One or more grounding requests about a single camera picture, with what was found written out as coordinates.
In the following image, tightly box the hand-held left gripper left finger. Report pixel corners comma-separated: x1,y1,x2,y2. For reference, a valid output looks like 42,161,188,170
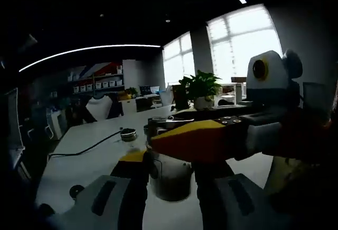
57,149,151,230

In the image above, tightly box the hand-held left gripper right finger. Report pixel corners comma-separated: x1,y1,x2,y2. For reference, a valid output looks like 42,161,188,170
192,160,285,230

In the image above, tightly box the small seasoning bottle whitish powder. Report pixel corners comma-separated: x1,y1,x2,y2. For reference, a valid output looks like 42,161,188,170
143,117,195,203

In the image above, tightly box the small seasoning bottle beige powder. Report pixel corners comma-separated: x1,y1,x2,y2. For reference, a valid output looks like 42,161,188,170
119,127,139,150

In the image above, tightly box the person's right hand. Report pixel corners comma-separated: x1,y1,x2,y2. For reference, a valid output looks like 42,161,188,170
284,106,338,167

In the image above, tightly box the large potted plant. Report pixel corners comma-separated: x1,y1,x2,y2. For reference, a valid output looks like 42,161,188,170
179,69,223,111

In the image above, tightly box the brown cardboard box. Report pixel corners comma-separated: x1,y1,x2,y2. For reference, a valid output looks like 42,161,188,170
172,84,191,109

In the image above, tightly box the white cabinet desk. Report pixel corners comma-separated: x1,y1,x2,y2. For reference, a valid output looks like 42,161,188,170
49,107,70,140

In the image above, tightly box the white laptop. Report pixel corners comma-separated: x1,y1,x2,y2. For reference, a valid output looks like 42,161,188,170
7,87,26,168

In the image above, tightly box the shelf with white bins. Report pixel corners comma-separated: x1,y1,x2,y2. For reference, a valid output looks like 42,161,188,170
67,66,125,95

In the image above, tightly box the black table cable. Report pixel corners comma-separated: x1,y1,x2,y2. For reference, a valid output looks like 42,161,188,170
47,128,123,160

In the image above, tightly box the white necklace display bust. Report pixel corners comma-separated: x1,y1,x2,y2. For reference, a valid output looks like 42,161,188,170
85,94,124,123

